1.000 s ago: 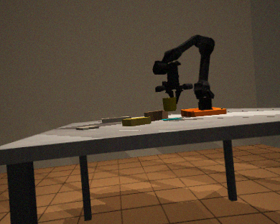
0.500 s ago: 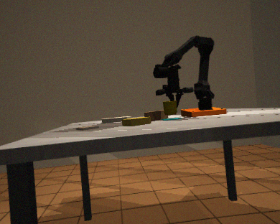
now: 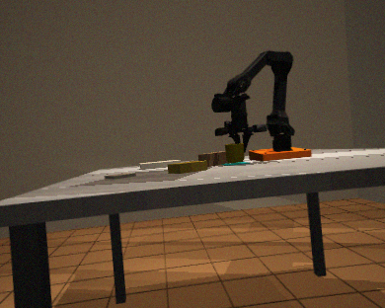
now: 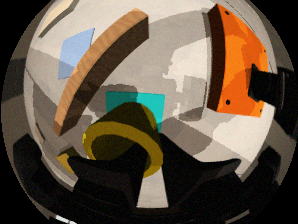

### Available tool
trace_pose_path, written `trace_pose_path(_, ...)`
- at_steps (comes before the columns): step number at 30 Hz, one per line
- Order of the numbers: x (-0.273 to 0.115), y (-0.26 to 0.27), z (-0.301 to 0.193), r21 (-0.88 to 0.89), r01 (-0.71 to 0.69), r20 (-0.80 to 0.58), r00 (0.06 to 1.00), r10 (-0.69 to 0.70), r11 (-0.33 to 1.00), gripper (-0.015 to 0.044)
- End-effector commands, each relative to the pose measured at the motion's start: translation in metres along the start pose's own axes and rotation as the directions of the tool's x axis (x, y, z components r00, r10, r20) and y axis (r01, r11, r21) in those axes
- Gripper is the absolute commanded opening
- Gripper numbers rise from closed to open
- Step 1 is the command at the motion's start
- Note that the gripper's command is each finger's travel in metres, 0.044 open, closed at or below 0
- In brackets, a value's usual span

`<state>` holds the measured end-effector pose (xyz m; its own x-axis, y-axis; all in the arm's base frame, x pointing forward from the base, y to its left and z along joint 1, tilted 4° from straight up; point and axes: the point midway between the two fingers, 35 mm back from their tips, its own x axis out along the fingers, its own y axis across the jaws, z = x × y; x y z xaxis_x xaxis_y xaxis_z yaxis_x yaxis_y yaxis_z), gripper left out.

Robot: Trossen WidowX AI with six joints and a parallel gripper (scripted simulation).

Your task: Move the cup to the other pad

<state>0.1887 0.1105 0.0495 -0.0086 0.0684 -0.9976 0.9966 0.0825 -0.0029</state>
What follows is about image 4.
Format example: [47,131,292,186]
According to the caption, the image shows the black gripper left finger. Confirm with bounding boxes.
[67,141,148,210]

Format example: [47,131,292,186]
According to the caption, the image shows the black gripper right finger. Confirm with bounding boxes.
[160,133,242,209]

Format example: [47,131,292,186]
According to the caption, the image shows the orange wooden bar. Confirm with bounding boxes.
[53,8,149,136]

